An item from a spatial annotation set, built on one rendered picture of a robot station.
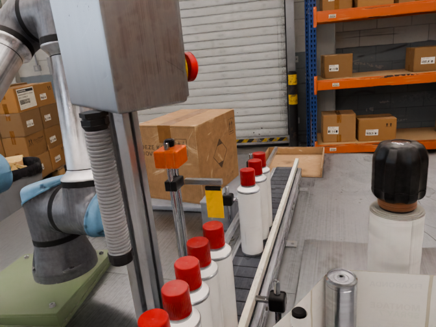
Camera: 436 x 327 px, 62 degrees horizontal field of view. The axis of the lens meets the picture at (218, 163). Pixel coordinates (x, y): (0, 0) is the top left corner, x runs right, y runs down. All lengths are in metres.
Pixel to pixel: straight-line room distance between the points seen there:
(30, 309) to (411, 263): 0.73
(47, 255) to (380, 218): 0.71
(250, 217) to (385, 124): 3.78
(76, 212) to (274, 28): 4.30
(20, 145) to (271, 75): 3.06
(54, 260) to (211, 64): 4.26
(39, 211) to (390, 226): 0.71
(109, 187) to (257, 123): 4.58
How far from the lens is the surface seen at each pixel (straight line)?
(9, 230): 1.42
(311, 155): 1.75
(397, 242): 0.67
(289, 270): 0.92
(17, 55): 0.89
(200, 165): 1.19
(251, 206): 0.81
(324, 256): 0.88
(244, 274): 0.82
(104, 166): 0.47
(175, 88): 0.45
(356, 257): 0.88
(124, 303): 0.88
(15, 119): 4.33
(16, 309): 0.91
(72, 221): 0.83
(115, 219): 0.50
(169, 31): 0.45
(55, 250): 0.94
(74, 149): 0.81
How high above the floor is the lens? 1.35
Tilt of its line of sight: 17 degrees down
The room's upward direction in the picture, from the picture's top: 5 degrees counter-clockwise
